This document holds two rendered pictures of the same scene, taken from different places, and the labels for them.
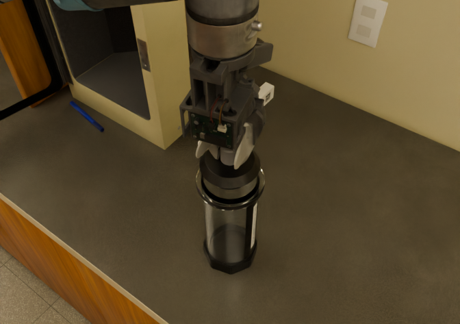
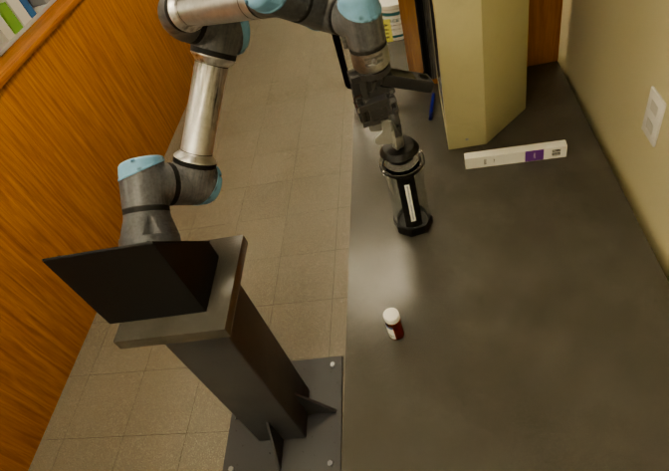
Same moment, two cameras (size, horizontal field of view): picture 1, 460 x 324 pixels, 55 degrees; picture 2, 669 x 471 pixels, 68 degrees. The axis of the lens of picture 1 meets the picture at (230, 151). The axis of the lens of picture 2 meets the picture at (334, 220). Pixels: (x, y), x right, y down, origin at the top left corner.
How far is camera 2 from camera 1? 0.82 m
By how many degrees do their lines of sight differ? 48
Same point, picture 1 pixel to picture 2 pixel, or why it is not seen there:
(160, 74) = (450, 90)
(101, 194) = not seen: hidden behind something
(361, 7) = (651, 101)
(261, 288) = (404, 250)
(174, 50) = (467, 77)
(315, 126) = (568, 194)
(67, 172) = not seen: hidden behind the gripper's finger
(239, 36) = (360, 63)
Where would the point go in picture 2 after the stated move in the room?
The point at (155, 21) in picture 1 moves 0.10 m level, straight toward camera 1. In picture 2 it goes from (449, 51) to (424, 71)
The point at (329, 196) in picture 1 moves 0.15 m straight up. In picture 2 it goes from (509, 239) to (509, 196)
